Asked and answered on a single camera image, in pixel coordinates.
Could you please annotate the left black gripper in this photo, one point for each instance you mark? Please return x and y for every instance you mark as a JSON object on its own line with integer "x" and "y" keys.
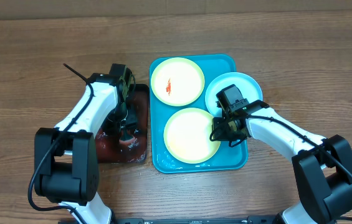
{"x": 131, "y": 122}

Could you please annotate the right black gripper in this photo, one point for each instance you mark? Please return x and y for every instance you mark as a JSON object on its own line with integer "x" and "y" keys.
{"x": 221, "y": 133}

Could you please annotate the light blue plate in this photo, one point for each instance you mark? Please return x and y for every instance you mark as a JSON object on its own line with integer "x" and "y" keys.
{"x": 249, "y": 88}

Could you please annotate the yellow-green plate bottom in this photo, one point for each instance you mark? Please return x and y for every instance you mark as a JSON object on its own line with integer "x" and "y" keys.
{"x": 186, "y": 136}

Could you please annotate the yellow-green plate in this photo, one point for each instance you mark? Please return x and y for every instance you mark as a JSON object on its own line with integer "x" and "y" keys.
{"x": 186, "y": 136}
{"x": 177, "y": 81}

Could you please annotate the orange green sponge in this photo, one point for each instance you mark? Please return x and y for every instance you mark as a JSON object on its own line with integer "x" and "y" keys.
{"x": 126, "y": 140}

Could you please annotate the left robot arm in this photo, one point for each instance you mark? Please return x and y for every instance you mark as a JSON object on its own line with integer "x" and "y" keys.
{"x": 66, "y": 174}

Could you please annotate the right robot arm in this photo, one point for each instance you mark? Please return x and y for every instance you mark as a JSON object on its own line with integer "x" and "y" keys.
{"x": 322, "y": 166}

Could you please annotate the black tray with water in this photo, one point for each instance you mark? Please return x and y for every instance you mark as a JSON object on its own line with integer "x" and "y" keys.
{"x": 108, "y": 148}

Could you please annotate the yellow-green plate top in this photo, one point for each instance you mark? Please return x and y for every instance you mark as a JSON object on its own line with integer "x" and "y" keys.
{"x": 177, "y": 81}

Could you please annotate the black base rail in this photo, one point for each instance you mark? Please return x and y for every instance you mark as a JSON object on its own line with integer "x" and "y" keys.
{"x": 253, "y": 219}

